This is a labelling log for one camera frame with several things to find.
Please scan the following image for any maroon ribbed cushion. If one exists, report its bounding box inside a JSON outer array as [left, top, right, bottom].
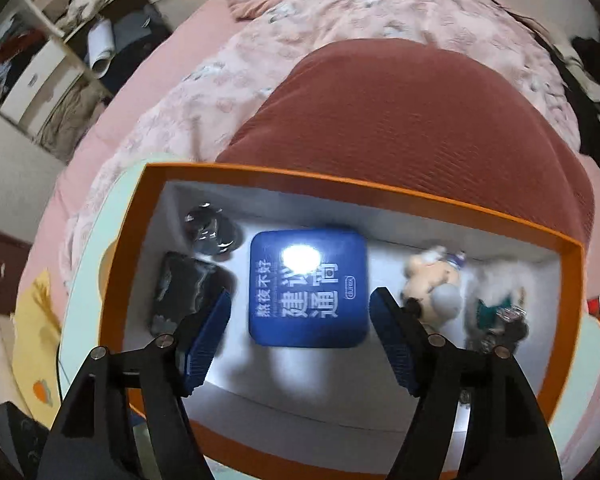
[[215, 37, 596, 251]]

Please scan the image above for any pink printed quilt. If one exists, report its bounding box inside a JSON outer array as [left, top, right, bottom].
[[62, 0, 581, 261]]

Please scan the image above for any rolled white paper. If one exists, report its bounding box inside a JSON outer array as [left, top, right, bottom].
[[86, 19, 116, 80]]

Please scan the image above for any beige knitted cloth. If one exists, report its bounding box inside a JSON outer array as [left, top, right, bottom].
[[37, 80, 112, 156]]

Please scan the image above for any black rectangular case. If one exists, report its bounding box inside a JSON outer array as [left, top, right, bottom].
[[150, 251, 233, 341]]

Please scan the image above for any yellow cartoon mat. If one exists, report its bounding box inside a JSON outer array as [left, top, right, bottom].
[[10, 270, 66, 411]]

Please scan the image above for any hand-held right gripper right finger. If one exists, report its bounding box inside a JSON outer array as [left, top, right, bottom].
[[369, 287, 563, 480]]

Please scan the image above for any crumpled shiny black wrapper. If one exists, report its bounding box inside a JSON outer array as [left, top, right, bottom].
[[184, 203, 241, 258]]

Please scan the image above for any white drawer cabinet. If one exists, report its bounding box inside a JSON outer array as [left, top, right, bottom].
[[0, 40, 83, 131]]

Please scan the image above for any white shelving unit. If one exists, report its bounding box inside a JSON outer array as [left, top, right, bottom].
[[0, 0, 201, 161]]

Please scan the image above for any small cartoon figure toy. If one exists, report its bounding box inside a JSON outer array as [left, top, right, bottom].
[[402, 245, 468, 321]]

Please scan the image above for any teal toy car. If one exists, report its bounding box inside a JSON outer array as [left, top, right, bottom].
[[467, 297, 531, 356]]

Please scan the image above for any pile of black clothes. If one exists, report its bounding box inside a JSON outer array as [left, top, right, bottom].
[[545, 25, 600, 183]]

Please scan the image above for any orange cardboard box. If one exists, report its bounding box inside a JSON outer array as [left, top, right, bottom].
[[98, 162, 586, 476]]

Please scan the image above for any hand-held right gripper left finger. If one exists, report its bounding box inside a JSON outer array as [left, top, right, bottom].
[[36, 287, 233, 480]]

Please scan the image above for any beige fur pompom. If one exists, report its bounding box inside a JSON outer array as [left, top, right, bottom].
[[462, 255, 536, 311]]

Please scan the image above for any pile of dark red clothes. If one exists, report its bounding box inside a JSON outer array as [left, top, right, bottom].
[[0, 25, 48, 66]]

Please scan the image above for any blue square tin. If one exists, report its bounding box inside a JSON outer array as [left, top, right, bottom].
[[248, 226, 371, 350]]

